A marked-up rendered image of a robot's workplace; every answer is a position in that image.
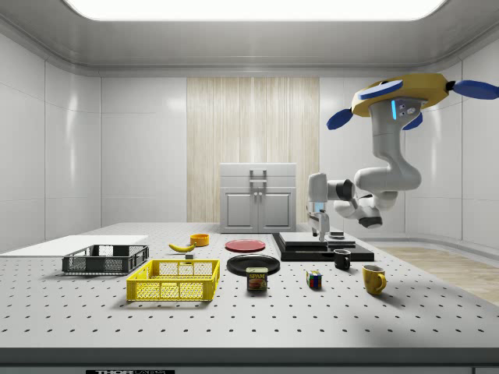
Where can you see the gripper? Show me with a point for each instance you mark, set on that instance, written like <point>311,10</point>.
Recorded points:
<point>323,224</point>

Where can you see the banana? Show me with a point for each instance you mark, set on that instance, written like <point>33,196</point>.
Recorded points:
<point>181,248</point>

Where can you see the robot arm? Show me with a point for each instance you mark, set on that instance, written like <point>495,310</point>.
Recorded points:
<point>386,148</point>

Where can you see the black stove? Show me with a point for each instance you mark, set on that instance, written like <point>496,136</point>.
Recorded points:
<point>296,240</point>

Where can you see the black mug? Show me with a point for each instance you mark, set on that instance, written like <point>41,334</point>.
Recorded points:
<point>341,260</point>

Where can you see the puzzle cube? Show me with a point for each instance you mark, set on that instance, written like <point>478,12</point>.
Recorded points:
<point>314,279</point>

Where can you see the yellow mug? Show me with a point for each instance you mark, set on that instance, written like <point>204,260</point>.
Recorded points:
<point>372,281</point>

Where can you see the red plate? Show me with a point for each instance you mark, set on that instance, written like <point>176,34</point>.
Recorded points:
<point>245,245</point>

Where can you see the white cabinet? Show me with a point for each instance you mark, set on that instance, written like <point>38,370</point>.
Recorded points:
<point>238,210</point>

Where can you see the flat-sided can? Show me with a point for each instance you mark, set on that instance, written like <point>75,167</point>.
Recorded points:
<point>256,280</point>

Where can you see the black plate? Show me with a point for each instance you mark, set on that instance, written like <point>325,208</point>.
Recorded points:
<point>241,264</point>

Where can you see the yellow bowl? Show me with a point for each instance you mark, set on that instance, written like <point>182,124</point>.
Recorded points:
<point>199,241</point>

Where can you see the yellow basket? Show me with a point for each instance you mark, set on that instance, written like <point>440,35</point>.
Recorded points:
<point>167,279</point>

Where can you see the drone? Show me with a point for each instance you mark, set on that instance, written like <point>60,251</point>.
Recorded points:
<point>421,87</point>

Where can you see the dark grey basket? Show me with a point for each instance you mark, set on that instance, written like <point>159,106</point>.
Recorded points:
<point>97,258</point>

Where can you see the white board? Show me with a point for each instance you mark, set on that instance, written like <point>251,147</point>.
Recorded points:
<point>58,243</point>

